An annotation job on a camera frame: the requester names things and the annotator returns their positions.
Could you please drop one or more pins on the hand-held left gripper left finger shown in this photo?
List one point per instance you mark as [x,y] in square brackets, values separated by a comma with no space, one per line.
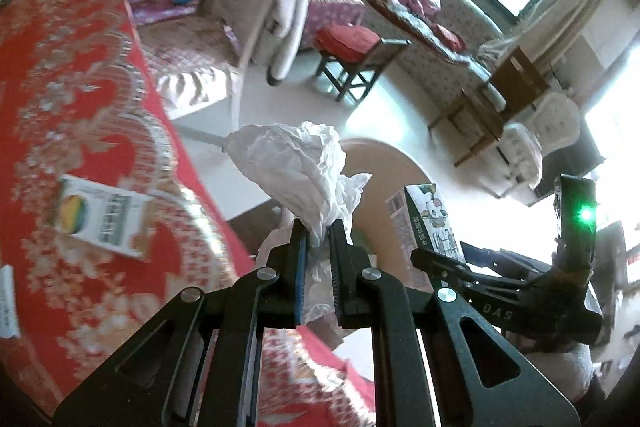
[301,277]

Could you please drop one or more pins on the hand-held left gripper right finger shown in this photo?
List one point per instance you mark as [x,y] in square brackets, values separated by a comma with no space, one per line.
[342,277]

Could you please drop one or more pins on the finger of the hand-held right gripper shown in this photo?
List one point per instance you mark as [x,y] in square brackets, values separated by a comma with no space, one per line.
[510,264]
[490,284]

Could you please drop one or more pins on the white green cartoon carton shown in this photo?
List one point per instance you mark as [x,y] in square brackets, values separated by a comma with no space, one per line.
[425,222]

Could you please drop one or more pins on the white tissue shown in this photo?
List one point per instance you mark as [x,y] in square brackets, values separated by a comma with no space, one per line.
[295,167]

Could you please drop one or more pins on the beige round bin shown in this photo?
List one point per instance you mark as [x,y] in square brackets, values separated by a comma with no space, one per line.
[380,167]

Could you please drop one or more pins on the person's right forearm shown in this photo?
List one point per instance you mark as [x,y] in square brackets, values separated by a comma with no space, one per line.
[560,372]

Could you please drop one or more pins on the white plastic chair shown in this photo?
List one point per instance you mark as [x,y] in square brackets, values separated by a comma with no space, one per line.
[515,157]
[557,122]

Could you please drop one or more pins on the light wooden chair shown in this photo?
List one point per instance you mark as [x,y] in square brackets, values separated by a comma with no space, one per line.
[515,82]

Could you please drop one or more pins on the dark wooden stool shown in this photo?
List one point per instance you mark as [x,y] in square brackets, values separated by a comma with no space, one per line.
[365,72]

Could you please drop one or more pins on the white green medicine box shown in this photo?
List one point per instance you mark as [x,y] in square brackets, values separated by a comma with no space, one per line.
[100,212]

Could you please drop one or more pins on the white floral sofa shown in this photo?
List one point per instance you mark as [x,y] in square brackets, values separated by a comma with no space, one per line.
[440,62]

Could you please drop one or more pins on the red pillow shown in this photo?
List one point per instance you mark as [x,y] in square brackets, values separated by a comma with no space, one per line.
[450,38]

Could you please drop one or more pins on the red seat cushion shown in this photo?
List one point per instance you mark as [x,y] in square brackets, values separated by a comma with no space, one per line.
[347,42]

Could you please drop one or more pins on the purple cloth covered table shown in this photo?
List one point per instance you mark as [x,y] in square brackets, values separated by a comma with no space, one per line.
[335,12]

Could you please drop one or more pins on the white printed card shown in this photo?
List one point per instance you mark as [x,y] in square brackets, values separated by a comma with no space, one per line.
[7,302]

